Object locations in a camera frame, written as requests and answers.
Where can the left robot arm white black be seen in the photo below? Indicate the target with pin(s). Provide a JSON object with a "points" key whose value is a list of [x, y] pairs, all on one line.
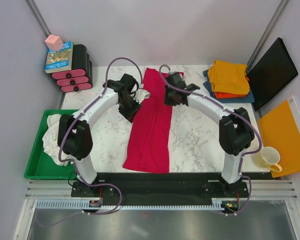
{"points": [[74, 132]]}

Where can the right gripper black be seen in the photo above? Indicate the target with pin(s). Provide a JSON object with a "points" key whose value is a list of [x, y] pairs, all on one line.
{"points": [[167, 100]]}

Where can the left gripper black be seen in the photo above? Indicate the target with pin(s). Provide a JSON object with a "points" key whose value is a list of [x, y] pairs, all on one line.
{"points": [[129, 115]]}

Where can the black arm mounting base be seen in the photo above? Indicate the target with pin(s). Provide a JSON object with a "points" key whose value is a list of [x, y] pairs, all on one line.
{"points": [[162, 189]]}

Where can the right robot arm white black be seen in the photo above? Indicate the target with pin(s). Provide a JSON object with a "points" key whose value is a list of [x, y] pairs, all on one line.
{"points": [[235, 129]]}

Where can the white slotted cable duct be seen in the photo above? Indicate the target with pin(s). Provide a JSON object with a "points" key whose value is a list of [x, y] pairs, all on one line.
{"points": [[86, 204]]}

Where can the green plastic tray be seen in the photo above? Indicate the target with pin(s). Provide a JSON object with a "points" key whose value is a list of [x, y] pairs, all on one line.
{"points": [[40, 165]]}

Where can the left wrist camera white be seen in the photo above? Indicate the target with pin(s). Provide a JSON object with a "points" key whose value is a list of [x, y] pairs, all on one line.
{"points": [[141, 95]]}

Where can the colourful paperback book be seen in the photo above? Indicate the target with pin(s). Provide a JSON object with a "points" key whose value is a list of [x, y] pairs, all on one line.
{"points": [[59, 61]]}

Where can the pink cube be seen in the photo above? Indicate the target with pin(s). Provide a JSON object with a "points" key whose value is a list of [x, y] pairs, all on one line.
{"points": [[54, 42]]}

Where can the white crumpled cloth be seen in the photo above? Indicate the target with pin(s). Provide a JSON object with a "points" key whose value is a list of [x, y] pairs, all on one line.
{"points": [[50, 139]]}

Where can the blue folded t-shirt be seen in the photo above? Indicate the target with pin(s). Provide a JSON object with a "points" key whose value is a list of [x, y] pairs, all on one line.
{"points": [[249, 98]]}

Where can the orange folder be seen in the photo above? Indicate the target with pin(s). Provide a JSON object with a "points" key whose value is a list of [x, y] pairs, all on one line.
{"points": [[278, 130]]}

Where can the pale yellow mug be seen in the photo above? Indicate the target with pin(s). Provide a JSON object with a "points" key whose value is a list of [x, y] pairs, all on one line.
{"points": [[269, 158]]}

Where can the mustard yellow folded t-shirt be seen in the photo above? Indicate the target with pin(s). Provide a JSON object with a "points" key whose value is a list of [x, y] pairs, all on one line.
{"points": [[227, 77]]}

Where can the black flat board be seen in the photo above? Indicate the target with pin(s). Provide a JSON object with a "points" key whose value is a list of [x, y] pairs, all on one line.
{"points": [[271, 74]]}

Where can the black pink mini drawer unit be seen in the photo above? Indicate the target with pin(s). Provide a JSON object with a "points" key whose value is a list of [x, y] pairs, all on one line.
{"points": [[80, 77]]}

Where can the crimson red t-shirt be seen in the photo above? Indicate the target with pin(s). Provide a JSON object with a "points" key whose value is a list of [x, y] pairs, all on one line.
{"points": [[147, 149]]}

